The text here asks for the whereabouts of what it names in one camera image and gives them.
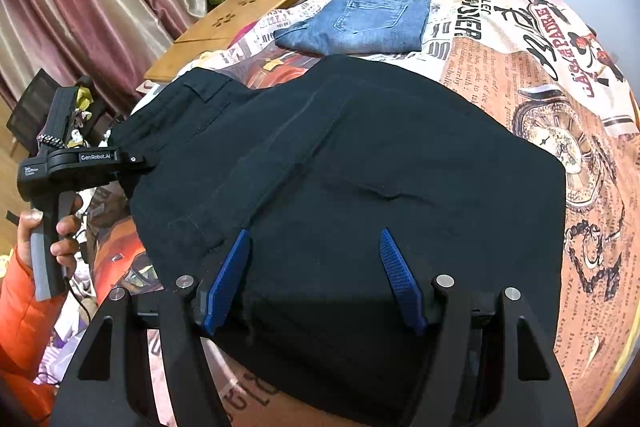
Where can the person's left hand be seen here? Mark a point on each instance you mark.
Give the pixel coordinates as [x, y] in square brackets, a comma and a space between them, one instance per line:
[65, 247]

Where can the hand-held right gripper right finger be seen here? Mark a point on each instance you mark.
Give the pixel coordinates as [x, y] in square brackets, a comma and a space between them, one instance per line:
[400, 282]

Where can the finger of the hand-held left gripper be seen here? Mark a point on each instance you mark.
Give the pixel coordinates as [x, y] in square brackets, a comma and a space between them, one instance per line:
[139, 161]

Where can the purple floral cloth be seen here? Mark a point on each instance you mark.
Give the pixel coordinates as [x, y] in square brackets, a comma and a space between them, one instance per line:
[65, 347]

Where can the wooden lap desk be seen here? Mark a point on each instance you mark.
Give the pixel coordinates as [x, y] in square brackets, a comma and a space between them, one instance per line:
[220, 27]

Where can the black mesh chair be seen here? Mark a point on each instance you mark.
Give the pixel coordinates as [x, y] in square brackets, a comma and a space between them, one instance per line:
[30, 107]

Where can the folded blue jeans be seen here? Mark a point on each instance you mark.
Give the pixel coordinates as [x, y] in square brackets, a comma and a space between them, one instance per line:
[365, 17]

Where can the bed with printed cover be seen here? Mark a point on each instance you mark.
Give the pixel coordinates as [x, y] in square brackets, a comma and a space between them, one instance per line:
[525, 82]

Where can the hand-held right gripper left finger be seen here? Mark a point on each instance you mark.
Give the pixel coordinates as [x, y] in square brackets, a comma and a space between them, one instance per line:
[227, 282]

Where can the black pants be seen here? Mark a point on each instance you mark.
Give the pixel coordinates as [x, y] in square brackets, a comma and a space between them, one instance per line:
[350, 157]

